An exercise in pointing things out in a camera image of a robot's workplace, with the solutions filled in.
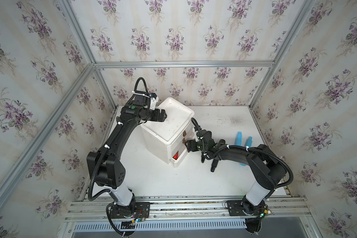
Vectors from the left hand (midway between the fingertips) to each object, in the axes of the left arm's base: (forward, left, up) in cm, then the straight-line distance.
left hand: (159, 116), depth 84 cm
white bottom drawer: (-15, -13, -16) cm, 26 cm away
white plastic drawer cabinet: (-17, -4, +1) cm, 18 cm away
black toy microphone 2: (-21, -33, -21) cm, 44 cm away
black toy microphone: (-17, -26, -19) cm, 36 cm away
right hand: (-7, -20, -18) cm, 28 cm away
